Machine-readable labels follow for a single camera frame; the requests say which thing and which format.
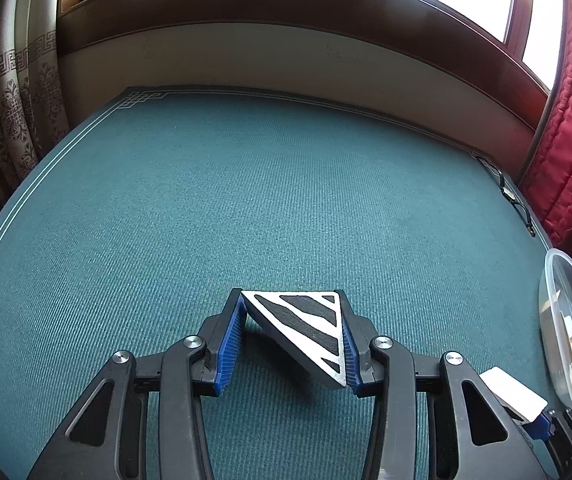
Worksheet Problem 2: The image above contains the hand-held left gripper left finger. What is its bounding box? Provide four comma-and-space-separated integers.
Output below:
28, 287, 244, 480

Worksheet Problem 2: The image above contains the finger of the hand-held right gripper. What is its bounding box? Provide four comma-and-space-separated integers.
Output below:
516, 407, 572, 480

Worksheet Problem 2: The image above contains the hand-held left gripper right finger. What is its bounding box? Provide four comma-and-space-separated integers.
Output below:
336, 290, 549, 480

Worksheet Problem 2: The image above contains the white power adapter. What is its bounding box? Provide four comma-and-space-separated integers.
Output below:
479, 367, 549, 423

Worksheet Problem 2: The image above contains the large white striped wedge block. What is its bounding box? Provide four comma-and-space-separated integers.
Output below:
241, 289, 349, 390

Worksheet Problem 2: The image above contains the clear plastic bowl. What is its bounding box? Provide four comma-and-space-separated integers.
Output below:
537, 248, 572, 416

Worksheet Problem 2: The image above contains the beige patterned curtain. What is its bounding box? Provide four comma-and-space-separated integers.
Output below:
0, 0, 71, 256

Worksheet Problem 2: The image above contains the black cable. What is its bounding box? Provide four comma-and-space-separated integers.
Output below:
472, 152, 537, 238

